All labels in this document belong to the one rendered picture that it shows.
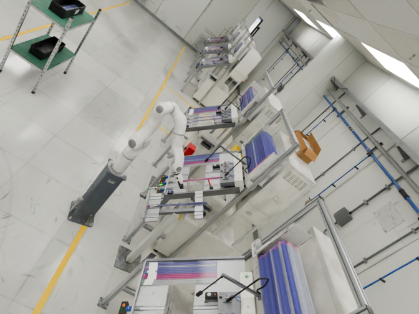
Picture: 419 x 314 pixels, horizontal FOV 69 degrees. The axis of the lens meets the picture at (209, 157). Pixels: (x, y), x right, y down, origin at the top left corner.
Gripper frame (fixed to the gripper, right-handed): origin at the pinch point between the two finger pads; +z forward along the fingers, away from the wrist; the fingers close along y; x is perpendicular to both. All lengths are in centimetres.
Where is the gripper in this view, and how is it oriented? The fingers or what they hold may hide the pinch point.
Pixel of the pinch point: (181, 185)
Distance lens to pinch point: 266.4
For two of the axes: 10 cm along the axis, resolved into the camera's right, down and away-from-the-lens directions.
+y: -0.3, -5.6, 8.3
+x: -9.7, 2.0, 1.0
